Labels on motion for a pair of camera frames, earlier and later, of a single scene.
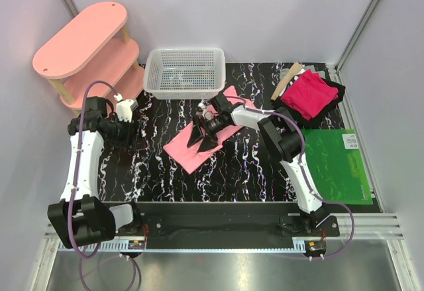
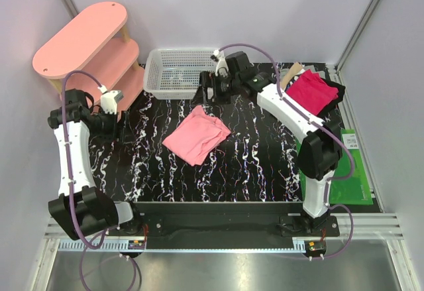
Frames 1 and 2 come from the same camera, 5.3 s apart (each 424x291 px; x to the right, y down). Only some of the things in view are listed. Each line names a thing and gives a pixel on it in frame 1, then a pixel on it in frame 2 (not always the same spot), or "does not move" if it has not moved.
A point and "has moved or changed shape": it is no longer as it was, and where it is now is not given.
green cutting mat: [336, 166] does not move
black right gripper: [209, 142] to [210, 81]
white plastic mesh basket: [183, 73] does not move
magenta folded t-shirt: [309, 95] does not move
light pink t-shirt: [189, 158] has moved or changed shape
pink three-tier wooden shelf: [95, 58] does not move
